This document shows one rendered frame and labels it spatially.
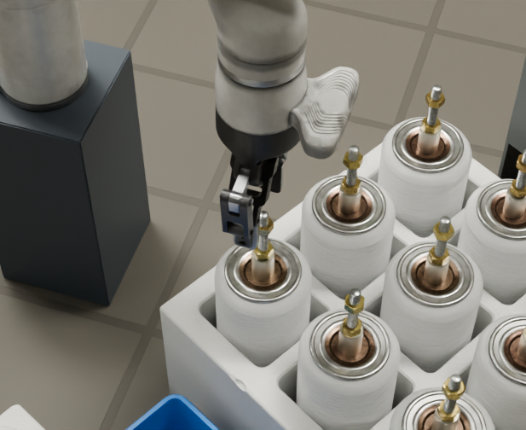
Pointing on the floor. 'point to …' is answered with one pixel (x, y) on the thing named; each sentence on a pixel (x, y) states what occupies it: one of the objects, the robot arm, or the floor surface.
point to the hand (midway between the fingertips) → (258, 206)
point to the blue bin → (173, 416)
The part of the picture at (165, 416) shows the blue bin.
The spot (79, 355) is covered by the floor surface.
